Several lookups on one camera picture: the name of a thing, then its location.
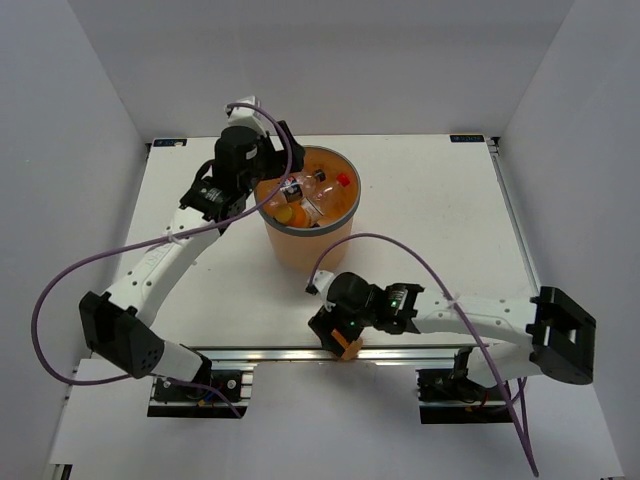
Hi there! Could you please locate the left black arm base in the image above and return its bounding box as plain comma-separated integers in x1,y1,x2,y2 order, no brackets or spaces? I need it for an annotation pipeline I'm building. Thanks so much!
147,362,254,419

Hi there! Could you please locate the blue table sticker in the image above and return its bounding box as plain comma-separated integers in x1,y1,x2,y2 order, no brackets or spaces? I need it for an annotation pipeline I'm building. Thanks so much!
449,134,485,143
152,139,187,148

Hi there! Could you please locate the orange plastic bin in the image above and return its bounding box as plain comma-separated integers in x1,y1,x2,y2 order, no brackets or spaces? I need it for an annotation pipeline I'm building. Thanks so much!
254,146,361,274

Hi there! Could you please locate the blue label water bottle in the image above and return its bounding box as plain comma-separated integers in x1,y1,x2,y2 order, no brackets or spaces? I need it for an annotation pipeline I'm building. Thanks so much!
264,169,326,214

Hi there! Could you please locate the orange juice bottle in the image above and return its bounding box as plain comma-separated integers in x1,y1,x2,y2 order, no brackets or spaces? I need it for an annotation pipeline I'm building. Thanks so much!
331,329,363,361

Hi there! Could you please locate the right blue table sticker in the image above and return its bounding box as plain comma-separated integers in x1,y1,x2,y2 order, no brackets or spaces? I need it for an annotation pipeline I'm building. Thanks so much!
449,134,485,143

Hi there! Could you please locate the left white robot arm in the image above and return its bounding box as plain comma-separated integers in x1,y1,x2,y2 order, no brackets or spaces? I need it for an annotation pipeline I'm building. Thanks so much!
79,96,305,399

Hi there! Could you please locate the red label water bottle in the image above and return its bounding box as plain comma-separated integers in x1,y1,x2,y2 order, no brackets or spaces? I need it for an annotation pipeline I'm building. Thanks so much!
310,173,351,215

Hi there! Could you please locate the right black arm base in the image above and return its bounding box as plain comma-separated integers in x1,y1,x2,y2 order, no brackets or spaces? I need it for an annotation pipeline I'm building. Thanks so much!
417,347,513,425

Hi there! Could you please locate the left blue table sticker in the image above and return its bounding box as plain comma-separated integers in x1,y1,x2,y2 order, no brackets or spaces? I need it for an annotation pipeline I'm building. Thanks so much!
152,139,187,148

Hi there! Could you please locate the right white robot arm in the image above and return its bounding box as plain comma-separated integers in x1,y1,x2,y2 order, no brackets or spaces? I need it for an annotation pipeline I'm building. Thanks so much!
306,270,596,399

